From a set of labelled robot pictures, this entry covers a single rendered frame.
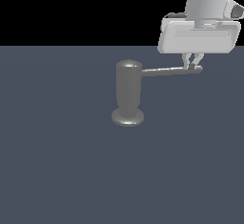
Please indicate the grey cylindrical faucet body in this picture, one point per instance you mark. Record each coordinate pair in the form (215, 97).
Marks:
(128, 92)

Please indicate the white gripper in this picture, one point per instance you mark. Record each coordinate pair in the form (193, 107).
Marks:
(198, 38)

